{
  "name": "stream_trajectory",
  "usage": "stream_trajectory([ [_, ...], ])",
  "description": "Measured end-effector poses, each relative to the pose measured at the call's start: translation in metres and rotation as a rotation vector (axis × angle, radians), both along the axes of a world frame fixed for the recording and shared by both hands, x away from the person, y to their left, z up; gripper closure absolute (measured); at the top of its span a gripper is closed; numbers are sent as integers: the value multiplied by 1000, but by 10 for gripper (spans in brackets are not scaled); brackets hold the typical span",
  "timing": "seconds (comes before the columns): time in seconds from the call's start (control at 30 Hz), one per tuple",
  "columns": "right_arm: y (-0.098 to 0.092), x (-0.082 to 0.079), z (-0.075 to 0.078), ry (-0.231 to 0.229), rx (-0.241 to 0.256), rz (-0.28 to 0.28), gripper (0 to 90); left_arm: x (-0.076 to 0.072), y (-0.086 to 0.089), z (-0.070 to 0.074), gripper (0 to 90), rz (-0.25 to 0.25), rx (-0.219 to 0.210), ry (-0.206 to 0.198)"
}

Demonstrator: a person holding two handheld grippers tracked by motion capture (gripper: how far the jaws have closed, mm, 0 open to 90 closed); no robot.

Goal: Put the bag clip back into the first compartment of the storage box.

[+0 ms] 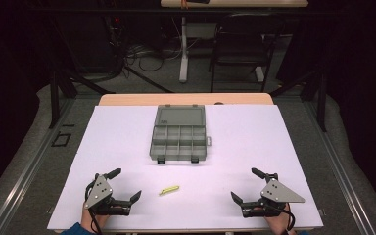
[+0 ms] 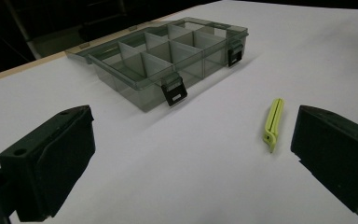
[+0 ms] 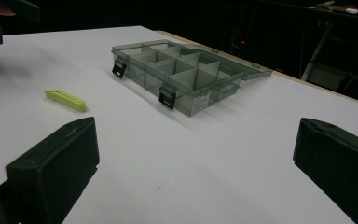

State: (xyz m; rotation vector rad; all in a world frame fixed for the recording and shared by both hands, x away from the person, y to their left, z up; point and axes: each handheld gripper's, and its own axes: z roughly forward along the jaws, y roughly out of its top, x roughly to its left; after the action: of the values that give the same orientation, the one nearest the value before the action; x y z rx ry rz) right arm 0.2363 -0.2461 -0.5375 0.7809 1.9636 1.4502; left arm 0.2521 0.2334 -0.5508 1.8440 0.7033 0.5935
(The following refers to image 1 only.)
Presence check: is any metal floor rail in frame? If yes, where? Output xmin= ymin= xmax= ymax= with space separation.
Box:
xmin=303 ymin=97 xmax=376 ymax=235
xmin=0 ymin=97 xmax=76 ymax=235

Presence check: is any bundle of floor cables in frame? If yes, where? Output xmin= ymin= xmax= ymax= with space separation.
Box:
xmin=122 ymin=38 xmax=184 ymax=73

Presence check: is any wooden table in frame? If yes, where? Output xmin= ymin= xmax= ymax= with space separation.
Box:
xmin=54 ymin=92 xmax=311 ymax=235

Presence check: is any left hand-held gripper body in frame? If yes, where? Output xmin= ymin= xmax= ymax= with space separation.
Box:
xmin=83 ymin=172 xmax=132 ymax=217

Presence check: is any desk with white legs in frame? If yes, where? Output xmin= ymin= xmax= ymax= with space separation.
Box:
xmin=160 ymin=0 xmax=309 ymax=84

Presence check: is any person's right hand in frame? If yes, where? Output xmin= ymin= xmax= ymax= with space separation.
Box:
xmin=263 ymin=204 xmax=297 ymax=235

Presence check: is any person's left hand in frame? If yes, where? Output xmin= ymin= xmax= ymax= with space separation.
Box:
xmin=80 ymin=203 xmax=111 ymax=234

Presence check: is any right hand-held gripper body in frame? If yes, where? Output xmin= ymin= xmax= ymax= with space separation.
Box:
xmin=240 ymin=172 xmax=306 ymax=219

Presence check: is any black chair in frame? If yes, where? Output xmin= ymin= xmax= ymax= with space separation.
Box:
xmin=208 ymin=12 xmax=286 ymax=94

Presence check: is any black metal stand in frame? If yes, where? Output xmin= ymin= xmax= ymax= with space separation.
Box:
xmin=268 ymin=67 xmax=328 ymax=133
xmin=46 ymin=62 xmax=116 ymax=130

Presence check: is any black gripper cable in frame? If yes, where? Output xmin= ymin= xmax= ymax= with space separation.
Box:
xmin=84 ymin=181 xmax=104 ymax=235
xmin=263 ymin=200 xmax=297 ymax=232

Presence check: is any grey plastic compartment box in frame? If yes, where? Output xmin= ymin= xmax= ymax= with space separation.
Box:
xmin=149 ymin=104 xmax=212 ymax=165

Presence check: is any small yellow-green clip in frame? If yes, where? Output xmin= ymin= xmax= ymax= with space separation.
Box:
xmin=158 ymin=184 xmax=181 ymax=197

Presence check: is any white table mat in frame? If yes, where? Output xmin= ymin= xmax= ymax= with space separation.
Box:
xmin=46 ymin=104 xmax=324 ymax=231

